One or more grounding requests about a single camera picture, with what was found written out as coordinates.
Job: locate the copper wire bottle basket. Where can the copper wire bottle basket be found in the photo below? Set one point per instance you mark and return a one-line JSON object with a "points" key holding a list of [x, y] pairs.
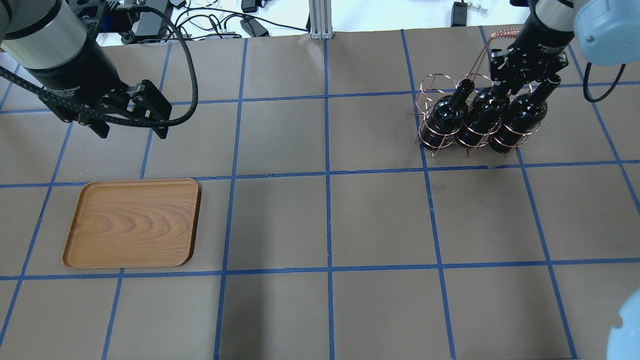
{"points": [[450, 140]]}

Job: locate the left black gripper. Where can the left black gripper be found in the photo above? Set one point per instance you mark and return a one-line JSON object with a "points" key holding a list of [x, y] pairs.
{"points": [[79, 72]]}

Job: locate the wooden tray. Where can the wooden tray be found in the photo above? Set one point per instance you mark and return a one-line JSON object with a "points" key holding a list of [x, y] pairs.
{"points": [[144, 223]]}

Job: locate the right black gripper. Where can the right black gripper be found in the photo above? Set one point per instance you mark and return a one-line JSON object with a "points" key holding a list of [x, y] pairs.
{"points": [[546, 35]]}

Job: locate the aluminium frame post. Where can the aluminium frame post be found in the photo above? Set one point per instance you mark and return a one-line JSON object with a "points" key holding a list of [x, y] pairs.
{"points": [[320, 15]]}

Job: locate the black power adapter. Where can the black power adapter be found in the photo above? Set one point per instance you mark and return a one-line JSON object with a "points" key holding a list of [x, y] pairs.
{"points": [[458, 15]]}

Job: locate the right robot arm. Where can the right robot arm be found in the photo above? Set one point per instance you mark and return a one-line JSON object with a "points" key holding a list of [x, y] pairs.
{"points": [[607, 32]]}

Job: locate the dark wine bottle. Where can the dark wine bottle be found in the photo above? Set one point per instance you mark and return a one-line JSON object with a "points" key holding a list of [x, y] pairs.
{"points": [[446, 117], [524, 116], [485, 112]]}

